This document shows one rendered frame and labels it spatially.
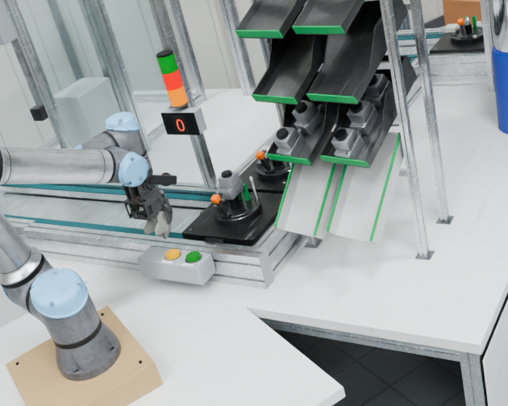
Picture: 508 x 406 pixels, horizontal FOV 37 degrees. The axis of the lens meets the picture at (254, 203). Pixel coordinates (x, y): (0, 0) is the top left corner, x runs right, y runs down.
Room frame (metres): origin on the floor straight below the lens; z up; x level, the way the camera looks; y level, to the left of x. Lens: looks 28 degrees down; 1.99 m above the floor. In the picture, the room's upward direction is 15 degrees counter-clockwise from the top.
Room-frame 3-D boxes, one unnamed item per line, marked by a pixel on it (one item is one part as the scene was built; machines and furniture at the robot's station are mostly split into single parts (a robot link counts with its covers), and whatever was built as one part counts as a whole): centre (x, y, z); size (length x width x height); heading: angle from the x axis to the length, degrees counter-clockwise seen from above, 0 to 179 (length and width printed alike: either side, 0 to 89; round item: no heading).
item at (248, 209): (1.91, 0.05, 0.98); 0.14 x 0.14 x 0.02
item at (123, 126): (1.77, 0.26, 1.33); 0.09 x 0.08 x 0.11; 127
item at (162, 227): (1.76, 0.25, 1.07); 0.06 x 0.03 x 0.09; 143
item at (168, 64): (2.11, 0.13, 1.38); 0.05 x 0.05 x 0.05
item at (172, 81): (2.11, 0.13, 1.33); 0.05 x 0.05 x 0.05
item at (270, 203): (1.91, 0.05, 0.96); 0.24 x 0.24 x 0.02; 53
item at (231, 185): (1.91, 0.05, 1.07); 0.08 x 0.04 x 0.07; 143
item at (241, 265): (1.95, 0.36, 0.91); 0.89 x 0.06 x 0.11; 53
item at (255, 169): (2.11, -0.10, 1.01); 0.24 x 0.24 x 0.13; 53
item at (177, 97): (2.11, 0.13, 1.28); 0.05 x 0.05 x 0.05
